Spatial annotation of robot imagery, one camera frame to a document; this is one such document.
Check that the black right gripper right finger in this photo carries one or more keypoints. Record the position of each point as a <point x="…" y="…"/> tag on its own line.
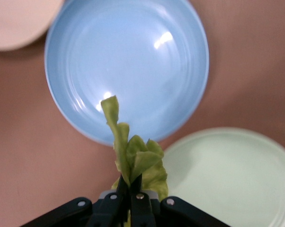
<point x="156" y="212"/>

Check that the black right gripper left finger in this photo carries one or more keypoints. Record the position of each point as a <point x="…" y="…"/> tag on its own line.
<point x="100" y="212"/>

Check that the green lettuce leaf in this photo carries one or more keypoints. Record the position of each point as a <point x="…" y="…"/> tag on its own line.
<point x="133" y="153"/>

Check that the pale green plate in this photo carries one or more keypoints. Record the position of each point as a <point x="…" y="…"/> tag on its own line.
<point x="232" y="179"/>

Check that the blue plate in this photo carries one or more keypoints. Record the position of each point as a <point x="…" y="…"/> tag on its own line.
<point x="128" y="63"/>

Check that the beige plate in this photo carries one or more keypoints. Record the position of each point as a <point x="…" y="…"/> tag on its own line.
<point x="17" y="21"/>

